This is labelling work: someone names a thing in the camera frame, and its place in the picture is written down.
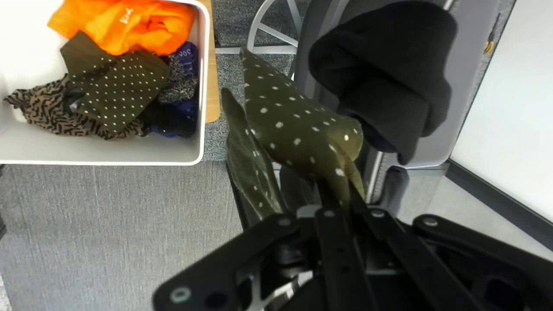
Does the black shirt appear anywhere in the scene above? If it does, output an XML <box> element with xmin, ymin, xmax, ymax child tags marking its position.
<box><xmin>310</xmin><ymin>2</ymin><xmax>459</xmax><ymax>164</ymax></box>

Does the grey mesh office chair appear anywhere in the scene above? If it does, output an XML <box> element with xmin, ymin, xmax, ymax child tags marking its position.
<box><xmin>248</xmin><ymin>0</ymin><xmax>519</xmax><ymax>209</ymax></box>

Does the green polka dot sock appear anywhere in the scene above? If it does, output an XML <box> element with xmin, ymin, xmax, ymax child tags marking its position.
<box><xmin>222</xmin><ymin>50</ymin><xmax>365</xmax><ymax>219</ymax></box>

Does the wooden stool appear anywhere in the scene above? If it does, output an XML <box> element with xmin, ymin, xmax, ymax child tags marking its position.
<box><xmin>201</xmin><ymin>0</ymin><xmax>222</xmax><ymax>123</ymax></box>

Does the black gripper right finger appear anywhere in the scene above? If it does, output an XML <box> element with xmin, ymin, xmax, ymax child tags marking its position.
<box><xmin>317</xmin><ymin>209</ymin><xmax>553</xmax><ymax>311</ymax></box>

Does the brown leopard print cloth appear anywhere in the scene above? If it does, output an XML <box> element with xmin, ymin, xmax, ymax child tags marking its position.
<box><xmin>6</xmin><ymin>74</ymin><xmax>146</xmax><ymax>140</ymax></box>

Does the orange cloth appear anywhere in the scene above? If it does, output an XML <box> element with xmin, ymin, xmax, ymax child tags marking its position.
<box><xmin>49</xmin><ymin>0</ymin><xmax>196</xmax><ymax>55</ymax></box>

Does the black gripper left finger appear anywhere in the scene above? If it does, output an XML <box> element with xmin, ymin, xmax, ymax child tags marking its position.
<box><xmin>153</xmin><ymin>214</ymin><xmax>324</xmax><ymax>311</ymax></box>

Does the green polka dot cloth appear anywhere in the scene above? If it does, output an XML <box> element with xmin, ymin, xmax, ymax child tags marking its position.
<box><xmin>61</xmin><ymin>33</ymin><xmax>170</xmax><ymax>140</ymax></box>

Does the white plastic basket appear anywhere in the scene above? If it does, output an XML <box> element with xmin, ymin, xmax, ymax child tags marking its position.
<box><xmin>0</xmin><ymin>0</ymin><xmax>212</xmax><ymax>166</ymax></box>

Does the dark blue cloth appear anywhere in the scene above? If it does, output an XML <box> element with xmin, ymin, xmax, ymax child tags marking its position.
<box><xmin>141</xmin><ymin>41</ymin><xmax>200</xmax><ymax>138</ymax></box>

